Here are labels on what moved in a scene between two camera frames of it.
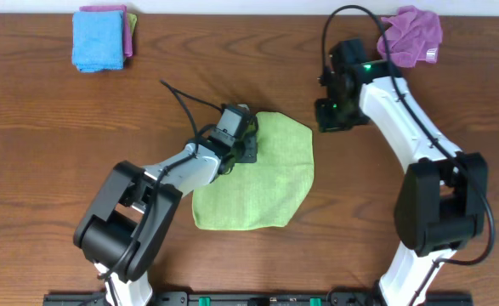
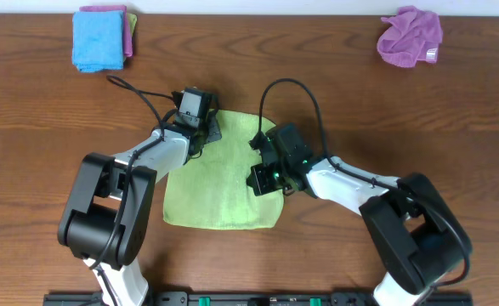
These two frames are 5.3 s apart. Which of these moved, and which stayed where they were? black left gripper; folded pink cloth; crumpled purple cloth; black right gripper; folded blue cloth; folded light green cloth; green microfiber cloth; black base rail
Moved: black left gripper; green microfiber cloth; black right gripper
Stayed: folded pink cloth; folded light green cloth; folded blue cloth; crumpled purple cloth; black base rail
